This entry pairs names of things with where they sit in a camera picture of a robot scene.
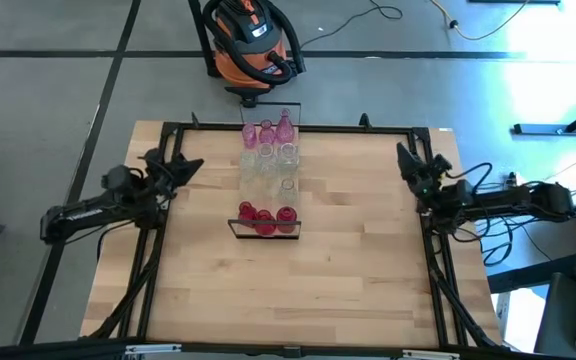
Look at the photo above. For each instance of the clear wide textured jar vase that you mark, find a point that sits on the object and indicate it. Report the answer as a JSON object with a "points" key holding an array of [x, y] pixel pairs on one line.
{"points": [[288, 154]]}

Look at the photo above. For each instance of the pink ribbed cylinder jar vase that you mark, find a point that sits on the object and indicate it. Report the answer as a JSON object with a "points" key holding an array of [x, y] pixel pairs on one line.
{"points": [[266, 132]]}

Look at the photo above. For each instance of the clear square textured vase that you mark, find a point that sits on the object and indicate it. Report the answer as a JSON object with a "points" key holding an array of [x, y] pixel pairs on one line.
{"points": [[248, 160]]}

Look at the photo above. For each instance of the red ribbed bottle vase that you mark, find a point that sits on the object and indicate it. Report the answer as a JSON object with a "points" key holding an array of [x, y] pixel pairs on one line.
{"points": [[286, 219]]}

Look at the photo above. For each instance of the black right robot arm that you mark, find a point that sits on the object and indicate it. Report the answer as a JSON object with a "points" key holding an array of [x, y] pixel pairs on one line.
{"points": [[508, 200]]}

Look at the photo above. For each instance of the black frame wooden shelf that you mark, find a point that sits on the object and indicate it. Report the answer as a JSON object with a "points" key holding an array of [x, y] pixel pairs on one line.
{"points": [[240, 230]]}

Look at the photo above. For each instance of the clear ribbed glass vase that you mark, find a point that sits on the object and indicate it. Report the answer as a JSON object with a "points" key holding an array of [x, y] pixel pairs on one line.
{"points": [[266, 152]]}

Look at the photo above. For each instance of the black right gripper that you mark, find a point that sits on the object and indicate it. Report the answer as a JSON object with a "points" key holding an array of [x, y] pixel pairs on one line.
{"points": [[430, 180]]}

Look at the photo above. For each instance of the black desk leg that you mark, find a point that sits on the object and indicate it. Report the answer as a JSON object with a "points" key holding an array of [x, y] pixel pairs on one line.
{"points": [[538, 129]]}

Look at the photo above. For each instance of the pink ribbed bulbous vase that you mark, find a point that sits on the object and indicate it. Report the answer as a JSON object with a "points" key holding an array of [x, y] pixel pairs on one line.
{"points": [[249, 136], [284, 127]]}

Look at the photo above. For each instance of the white power strip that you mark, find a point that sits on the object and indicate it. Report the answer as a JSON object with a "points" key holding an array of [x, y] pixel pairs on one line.
{"points": [[513, 180]]}

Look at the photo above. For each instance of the orange black shop vacuum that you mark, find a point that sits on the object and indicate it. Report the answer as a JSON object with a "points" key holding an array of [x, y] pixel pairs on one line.
{"points": [[248, 65], [295, 47]]}

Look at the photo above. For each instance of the black stand pole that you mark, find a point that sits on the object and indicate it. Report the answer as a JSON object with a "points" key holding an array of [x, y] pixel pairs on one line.
{"points": [[200, 35]]}

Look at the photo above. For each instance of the red flared-rim bulb vase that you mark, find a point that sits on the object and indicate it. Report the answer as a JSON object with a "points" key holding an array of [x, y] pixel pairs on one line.
{"points": [[264, 223]]}

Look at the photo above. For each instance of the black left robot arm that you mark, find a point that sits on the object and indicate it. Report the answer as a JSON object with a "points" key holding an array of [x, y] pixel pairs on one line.
{"points": [[83, 215]]}

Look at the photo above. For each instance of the red tapered ribbed vase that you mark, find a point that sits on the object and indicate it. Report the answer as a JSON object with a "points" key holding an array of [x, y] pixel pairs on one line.
{"points": [[246, 212]]}

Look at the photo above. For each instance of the black upper frame bar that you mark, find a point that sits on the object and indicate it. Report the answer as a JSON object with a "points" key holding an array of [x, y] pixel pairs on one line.
{"points": [[43, 350]]}

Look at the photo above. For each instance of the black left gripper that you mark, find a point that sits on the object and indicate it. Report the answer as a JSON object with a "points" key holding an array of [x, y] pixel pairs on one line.
{"points": [[158, 175]]}

